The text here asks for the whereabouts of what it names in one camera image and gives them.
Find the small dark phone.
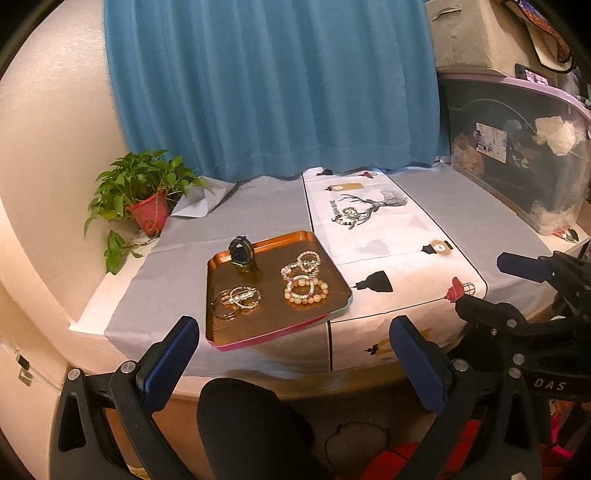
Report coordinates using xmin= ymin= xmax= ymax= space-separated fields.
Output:
xmin=515 ymin=65 xmax=550 ymax=85

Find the white printed table runner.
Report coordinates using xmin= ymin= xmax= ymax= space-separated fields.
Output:
xmin=301 ymin=168 xmax=489 ymax=372

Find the grey tablecloth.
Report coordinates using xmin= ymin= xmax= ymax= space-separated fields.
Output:
xmin=104 ymin=167 xmax=555 ymax=377

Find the orange metal tray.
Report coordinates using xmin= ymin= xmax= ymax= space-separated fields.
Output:
xmin=206 ymin=230 xmax=353 ymax=353

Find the person's leg in black trousers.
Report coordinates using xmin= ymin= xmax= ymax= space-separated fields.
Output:
xmin=196 ymin=377 xmax=333 ymax=480

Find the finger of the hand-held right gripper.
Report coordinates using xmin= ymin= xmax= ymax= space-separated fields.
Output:
xmin=455 ymin=294 xmax=591 ymax=368
xmin=497 ymin=251 xmax=591 ymax=320

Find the potted green plant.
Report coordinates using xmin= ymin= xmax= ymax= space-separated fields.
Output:
xmin=84 ymin=148 xmax=213 ymax=276

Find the clear storage box pink lid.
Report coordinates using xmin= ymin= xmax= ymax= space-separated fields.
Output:
xmin=438 ymin=73 xmax=591 ymax=236

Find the beige fabric storage box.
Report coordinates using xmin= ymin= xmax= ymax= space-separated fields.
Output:
xmin=425 ymin=0 xmax=559 ymax=79

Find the silver bead bracelet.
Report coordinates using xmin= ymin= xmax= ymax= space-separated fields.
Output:
xmin=295 ymin=251 xmax=321 ymax=275

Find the bag with patterned strap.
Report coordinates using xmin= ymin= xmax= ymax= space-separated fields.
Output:
xmin=505 ymin=0 xmax=575 ymax=75

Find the gold bangle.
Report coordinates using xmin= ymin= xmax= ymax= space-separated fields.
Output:
xmin=212 ymin=290 xmax=242 ymax=320

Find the blue curtain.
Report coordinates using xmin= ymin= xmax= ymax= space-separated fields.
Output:
xmin=102 ymin=0 xmax=451 ymax=182

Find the red cloth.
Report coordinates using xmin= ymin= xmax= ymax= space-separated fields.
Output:
xmin=360 ymin=438 xmax=437 ymax=480

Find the amber bead bracelet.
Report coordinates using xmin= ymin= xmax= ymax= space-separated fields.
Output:
xmin=284 ymin=279 xmax=331 ymax=306

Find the black green watch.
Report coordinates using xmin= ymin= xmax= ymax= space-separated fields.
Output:
xmin=229 ymin=236 xmax=254 ymax=273

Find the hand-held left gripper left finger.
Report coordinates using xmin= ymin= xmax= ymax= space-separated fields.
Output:
xmin=48 ymin=316 xmax=200 ymax=480

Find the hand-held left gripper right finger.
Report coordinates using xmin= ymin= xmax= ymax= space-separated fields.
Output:
xmin=389 ymin=315 xmax=542 ymax=480

